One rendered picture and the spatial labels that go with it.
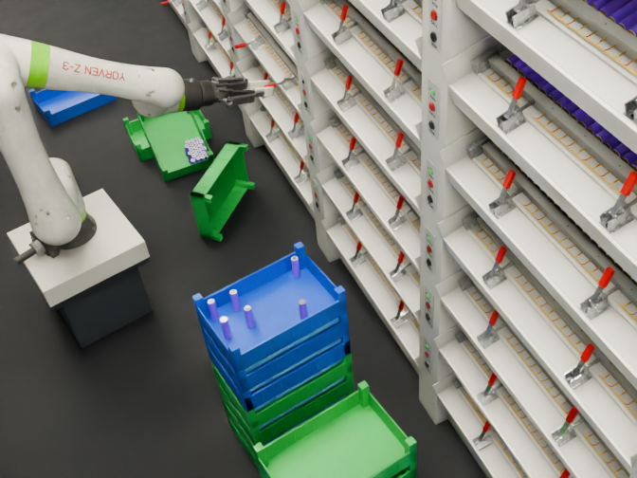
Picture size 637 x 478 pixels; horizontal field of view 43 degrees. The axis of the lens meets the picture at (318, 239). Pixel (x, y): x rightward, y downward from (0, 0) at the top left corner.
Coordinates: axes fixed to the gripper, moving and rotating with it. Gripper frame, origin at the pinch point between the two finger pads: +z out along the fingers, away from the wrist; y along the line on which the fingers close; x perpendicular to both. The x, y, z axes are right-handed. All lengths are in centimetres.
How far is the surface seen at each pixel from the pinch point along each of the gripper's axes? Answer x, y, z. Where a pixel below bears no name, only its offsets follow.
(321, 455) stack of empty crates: -25, 109, -29
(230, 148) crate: -38.0, -20.6, 4.0
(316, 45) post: 28.7, 24.7, 0.1
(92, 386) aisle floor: -74, 39, -61
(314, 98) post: 13.0, 25.7, 2.6
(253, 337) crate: -13, 81, -36
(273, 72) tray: -0.3, -8.7, 8.3
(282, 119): -18.3, -7.5, 14.6
